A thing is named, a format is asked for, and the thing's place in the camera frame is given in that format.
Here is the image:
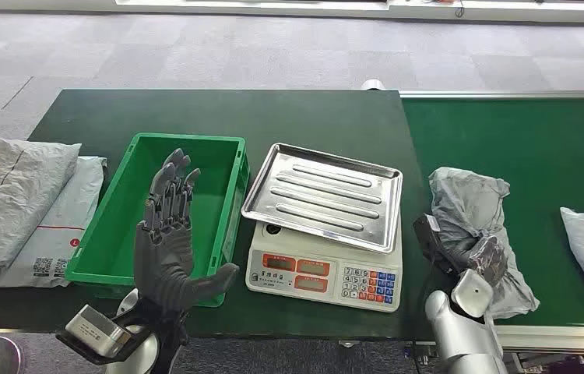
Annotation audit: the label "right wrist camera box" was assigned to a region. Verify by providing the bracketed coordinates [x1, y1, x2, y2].
[450, 268, 494, 319]

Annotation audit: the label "white low ledge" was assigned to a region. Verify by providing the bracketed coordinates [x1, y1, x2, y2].
[115, 0, 584, 24]

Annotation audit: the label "crumpled white parcel, red line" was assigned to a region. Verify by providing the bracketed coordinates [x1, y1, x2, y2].
[0, 132, 83, 289]

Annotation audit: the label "green conveyor belt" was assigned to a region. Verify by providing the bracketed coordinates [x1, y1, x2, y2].
[401, 97, 584, 329]

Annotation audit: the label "green plastic crate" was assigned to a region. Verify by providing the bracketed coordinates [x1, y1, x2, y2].
[65, 132, 250, 309]

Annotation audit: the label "plain dark grey parcel bag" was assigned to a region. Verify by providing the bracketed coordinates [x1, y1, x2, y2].
[428, 166, 540, 320]

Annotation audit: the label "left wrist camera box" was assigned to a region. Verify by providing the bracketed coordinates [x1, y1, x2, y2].
[56, 304, 143, 366]

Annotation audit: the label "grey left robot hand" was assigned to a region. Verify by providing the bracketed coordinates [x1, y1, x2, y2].
[133, 148, 240, 312]

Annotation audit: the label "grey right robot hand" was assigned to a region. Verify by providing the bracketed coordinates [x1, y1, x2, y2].
[413, 213, 508, 288]

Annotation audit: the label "flat white parcel, QR codes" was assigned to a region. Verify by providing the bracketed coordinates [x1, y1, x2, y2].
[0, 156, 107, 289]

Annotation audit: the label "white electronic scale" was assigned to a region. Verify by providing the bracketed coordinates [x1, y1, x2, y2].
[245, 213, 404, 313]

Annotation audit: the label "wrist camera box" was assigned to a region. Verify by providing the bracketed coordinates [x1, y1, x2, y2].
[56, 304, 143, 366]
[450, 268, 494, 319]

